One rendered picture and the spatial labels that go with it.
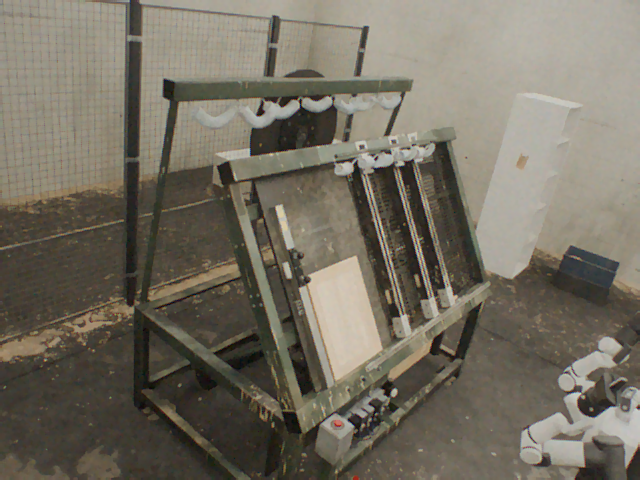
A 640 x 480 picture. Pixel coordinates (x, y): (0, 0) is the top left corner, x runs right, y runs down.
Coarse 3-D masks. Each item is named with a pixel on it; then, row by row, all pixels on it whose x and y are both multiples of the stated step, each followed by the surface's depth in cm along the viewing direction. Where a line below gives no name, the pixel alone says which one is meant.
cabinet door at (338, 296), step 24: (336, 264) 294; (312, 288) 278; (336, 288) 291; (360, 288) 306; (336, 312) 288; (360, 312) 303; (336, 336) 285; (360, 336) 299; (336, 360) 282; (360, 360) 296
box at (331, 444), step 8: (336, 416) 250; (320, 424) 244; (328, 424) 244; (320, 432) 245; (328, 432) 241; (336, 432) 241; (344, 432) 241; (352, 432) 246; (320, 440) 246; (328, 440) 242; (336, 440) 239; (344, 440) 243; (320, 448) 247; (328, 448) 244; (336, 448) 240; (344, 448) 247; (328, 456) 245; (336, 456) 243
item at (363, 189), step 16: (352, 176) 319; (368, 192) 317; (368, 208) 317; (368, 224) 320; (384, 240) 321; (384, 256) 318; (384, 272) 321; (384, 288) 323; (400, 304) 323; (400, 320) 321; (400, 336) 324
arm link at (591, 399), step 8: (600, 376) 182; (608, 376) 181; (616, 376) 181; (600, 384) 181; (608, 384) 178; (584, 392) 187; (592, 392) 184; (600, 392) 180; (608, 392) 176; (616, 392) 177; (584, 400) 184; (592, 400) 182; (600, 400) 178; (608, 400) 175; (616, 400) 175; (592, 408) 182; (600, 408) 181; (608, 408) 179
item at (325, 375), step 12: (276, 216) 266; (276, 228) 268; (288, 228) 269; (288, 240) 268; (288, 252) 267; (288, 264) 268; (300, 288) 268; (312, 312) 272; (312, 324) 270; (312, 336) 270; (312, 348) 272; (324, 360) 272; (324, 372) 271; (324, 384) 272
